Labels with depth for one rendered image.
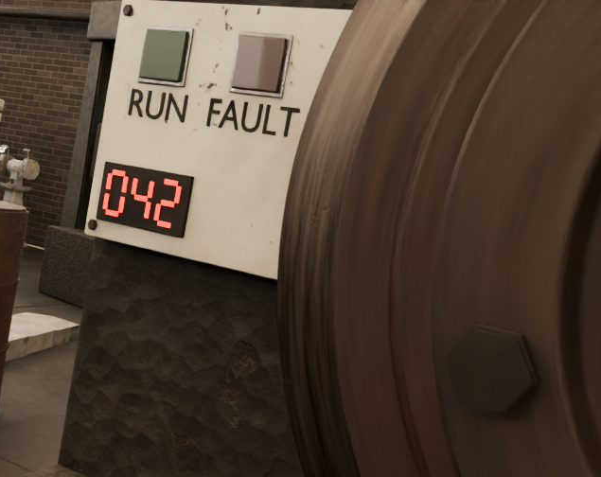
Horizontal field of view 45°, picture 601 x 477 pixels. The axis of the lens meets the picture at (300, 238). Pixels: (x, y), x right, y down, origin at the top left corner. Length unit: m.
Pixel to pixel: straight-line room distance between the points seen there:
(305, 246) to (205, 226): 0.19
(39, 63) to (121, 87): 8.93
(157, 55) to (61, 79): 8.66
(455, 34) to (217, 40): 0.26
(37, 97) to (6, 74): 0.63
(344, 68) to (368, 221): 0.07
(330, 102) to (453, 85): 0.07
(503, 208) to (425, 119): 0.09
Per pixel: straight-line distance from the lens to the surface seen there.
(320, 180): 0.32
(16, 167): 8.91
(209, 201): 0.51
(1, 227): 3.00
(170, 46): 0.54
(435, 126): 0.27
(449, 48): 0.29
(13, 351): 4.22
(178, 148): 0.53
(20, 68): 9.71
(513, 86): 0.21
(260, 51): 0.50
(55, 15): 9.03
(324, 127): 0.32
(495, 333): 0.20
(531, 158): 0.21
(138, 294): 0.57
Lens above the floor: 1.12
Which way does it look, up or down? 3 degrees down
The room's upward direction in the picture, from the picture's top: 10 degrees clockwise
